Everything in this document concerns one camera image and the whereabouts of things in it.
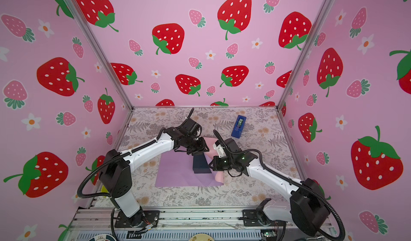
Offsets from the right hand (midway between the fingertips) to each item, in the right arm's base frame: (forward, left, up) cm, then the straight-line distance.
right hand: (207, 166), depth 79 cm
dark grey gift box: (+2, +4, -3) cm, 5 cm away
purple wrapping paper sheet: (+1, +19, -11) cm, 22 cm away
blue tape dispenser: (+33, -16, -7) cm, 38 cm away
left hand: (+8, 0, +2) cm, 8 cm away
